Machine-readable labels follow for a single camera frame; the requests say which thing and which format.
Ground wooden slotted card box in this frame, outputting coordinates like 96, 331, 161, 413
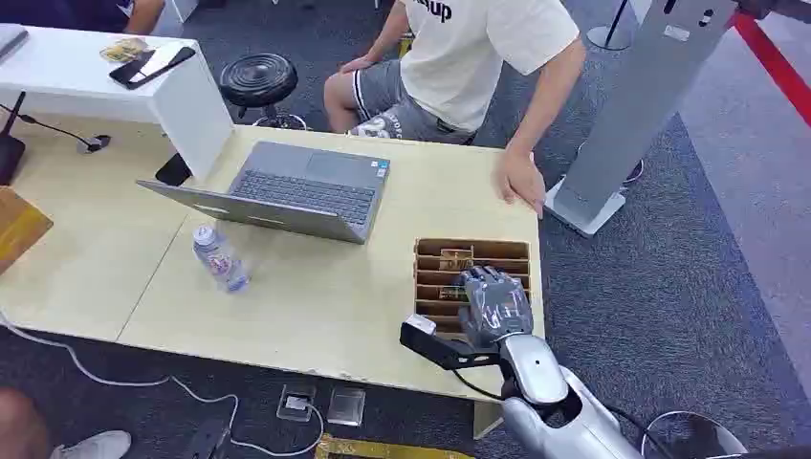
413, 237, 533, 344

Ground brown wooden box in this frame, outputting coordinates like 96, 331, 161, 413
0, 186, 55, 277

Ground person's hand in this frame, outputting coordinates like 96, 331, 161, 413
494, 149, 547, 221

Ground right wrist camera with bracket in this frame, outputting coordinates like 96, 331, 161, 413
399, 314, 508, 373

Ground round grey pole base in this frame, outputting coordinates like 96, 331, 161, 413
585, 0, 635, 53

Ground black flat device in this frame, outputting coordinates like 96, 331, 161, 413
155, 152, 194, 188

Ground black router with antenna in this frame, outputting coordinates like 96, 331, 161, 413
0, 91, 28, 187

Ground pale desk leg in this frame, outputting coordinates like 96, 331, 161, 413
472, 400, 506, 441

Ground round chrome stool ring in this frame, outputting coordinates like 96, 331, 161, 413
640, 410, 750, 459

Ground floor socket with plug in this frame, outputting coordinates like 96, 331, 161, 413
275, 382, 318, 425

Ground thin black desk cable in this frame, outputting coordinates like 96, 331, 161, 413
0, 103, 102, 151

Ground metal floor socket plate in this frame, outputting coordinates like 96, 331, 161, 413
326, 386, 367, 428

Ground white desk riser shelf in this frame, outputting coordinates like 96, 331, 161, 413
0, 24, 235, 185

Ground small yellow packet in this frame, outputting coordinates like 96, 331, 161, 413
99, 36, 151, 64

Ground person's white shoe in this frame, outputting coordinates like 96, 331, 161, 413
50, 429, 133, 459

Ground grey metal kiosk stand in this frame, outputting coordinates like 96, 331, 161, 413
543, 0, 740, 239

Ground person in dark clothing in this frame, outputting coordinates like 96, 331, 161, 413
0, 0, 168, 36

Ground red barrier tape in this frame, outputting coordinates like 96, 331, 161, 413
728, 10, 811, 128

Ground clear plastic water bottle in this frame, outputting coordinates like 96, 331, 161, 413
191, 224, 252, 295

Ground yellow floor frame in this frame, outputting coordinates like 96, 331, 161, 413
314, 433, 477, 459

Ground grey desk cable grommet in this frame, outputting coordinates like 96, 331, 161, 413
77, 134, 113, 156

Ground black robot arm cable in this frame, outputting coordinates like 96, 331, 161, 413
451, 369, 506, 403

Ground seated person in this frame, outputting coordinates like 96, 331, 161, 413
322, 0, 588, 221

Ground black smartphone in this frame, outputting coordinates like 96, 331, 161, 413
108, 46, 198, 91

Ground grey open laptop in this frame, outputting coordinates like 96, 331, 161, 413
136, 140, 391, 246

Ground black round stool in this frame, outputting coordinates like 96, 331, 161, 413
219, 53, 309, 132

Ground white floor cable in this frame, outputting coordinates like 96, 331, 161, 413
0, 309, 325, 459

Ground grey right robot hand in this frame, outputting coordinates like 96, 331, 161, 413
457, 265, 535, 350

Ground person's knee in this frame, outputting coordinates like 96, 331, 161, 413
0, 387, 53, 459

